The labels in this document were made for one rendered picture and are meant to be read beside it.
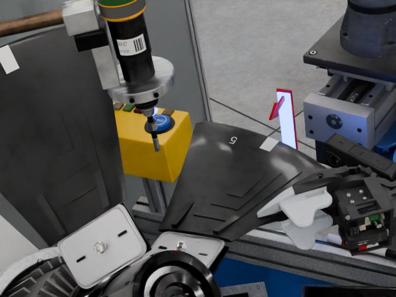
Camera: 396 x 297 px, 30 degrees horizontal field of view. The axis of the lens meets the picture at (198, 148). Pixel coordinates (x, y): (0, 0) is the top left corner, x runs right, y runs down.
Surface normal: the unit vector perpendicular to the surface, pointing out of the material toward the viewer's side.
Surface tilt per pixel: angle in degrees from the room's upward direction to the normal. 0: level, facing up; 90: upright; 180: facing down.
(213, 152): 5
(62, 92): 39
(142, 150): 90
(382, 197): 6
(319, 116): 90
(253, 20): 0
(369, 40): 72
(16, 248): 50
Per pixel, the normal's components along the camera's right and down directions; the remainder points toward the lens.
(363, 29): -0.59, 0.31
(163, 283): 0.65, -0.30
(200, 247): -0.20, -0.85
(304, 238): -0.12, -0.67
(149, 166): -0.43, 0.61
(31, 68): 0.09, -0.25
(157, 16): 0.89, 0.15
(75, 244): -0.16, -0.06
